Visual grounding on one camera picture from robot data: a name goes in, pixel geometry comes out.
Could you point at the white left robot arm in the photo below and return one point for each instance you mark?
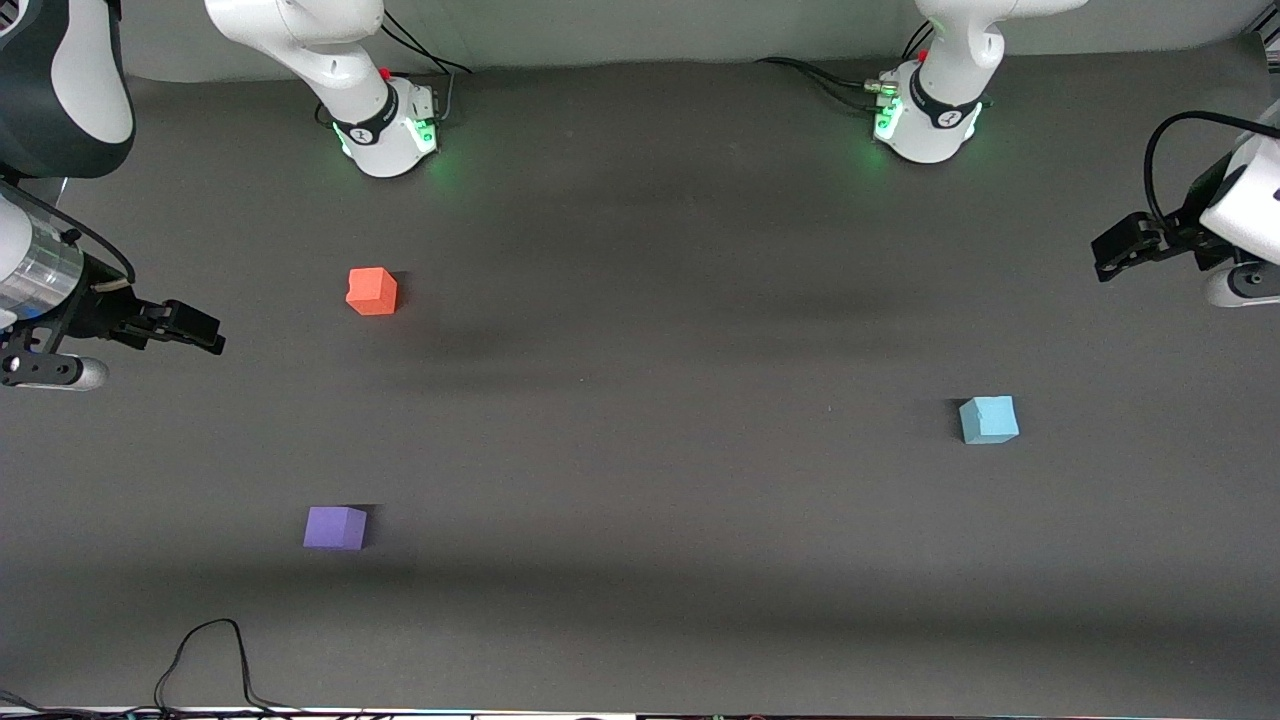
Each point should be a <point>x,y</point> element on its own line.
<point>950,130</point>

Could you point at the orange foam block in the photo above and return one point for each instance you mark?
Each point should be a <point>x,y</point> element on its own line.
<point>372,292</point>

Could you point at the light blue foam block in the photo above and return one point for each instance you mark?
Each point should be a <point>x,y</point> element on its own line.
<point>990,420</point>

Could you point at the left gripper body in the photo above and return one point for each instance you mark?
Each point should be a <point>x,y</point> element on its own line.
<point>1183,238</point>

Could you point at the purple foam block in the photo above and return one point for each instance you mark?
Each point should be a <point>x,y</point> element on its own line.
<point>335,528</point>

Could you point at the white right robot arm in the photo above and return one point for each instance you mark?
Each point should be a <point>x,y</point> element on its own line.
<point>300,40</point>

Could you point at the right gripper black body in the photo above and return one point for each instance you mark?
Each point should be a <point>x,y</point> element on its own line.
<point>103,307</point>

